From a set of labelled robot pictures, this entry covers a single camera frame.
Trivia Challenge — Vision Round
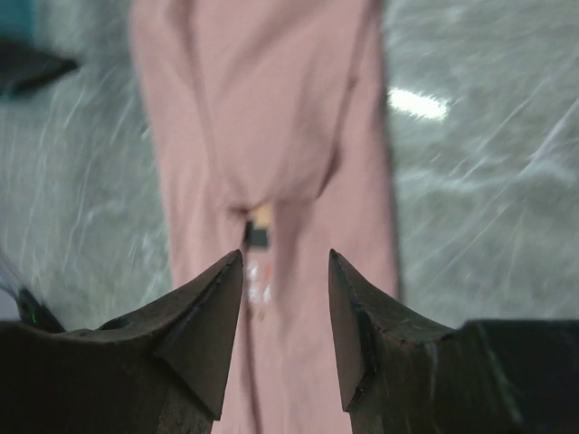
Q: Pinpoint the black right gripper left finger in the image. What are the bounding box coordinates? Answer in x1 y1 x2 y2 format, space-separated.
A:
1 250 243 433

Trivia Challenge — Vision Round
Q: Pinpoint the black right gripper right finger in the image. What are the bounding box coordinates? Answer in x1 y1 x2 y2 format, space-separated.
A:
328 251 578 433

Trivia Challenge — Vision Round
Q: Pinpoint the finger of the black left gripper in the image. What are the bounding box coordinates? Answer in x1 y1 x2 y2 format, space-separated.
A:
1 40 79 98

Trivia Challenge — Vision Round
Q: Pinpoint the teal transparent plastic basket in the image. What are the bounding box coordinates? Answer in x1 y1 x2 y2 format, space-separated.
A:
0 0 34 42

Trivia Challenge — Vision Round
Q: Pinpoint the pink printed t-shirt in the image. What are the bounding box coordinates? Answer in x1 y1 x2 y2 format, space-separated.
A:
131 1 398 433

